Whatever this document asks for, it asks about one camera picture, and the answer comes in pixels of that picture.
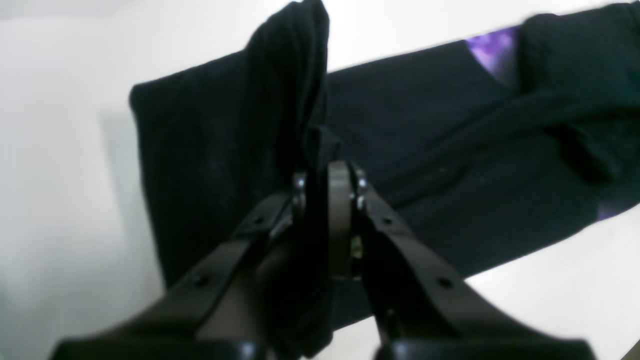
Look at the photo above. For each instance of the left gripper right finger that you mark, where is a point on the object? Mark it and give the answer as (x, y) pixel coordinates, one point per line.
(423, 308)

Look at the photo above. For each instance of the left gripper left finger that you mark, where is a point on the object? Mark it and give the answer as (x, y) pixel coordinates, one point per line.
(216, 311)

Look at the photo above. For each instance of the black T-shirt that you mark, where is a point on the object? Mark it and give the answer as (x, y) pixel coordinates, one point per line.
(482, 173)

